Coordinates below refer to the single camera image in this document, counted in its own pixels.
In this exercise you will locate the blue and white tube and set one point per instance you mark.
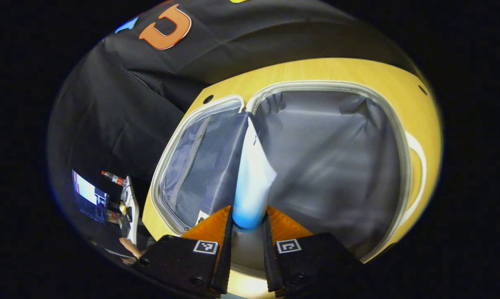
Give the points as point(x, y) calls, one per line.
point(252, 187)

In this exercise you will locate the computer monitor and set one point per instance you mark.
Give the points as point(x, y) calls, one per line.
point(88, 195)

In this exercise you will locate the white suitcase with grey lining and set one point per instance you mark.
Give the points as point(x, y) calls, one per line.
point(337, 166)

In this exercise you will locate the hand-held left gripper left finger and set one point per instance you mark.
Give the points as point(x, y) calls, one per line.
point(223, 257)

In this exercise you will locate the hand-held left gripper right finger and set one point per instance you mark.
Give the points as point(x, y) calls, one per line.
point(271, 257)

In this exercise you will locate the red bottle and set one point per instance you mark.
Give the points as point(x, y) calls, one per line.
point(113, 178)

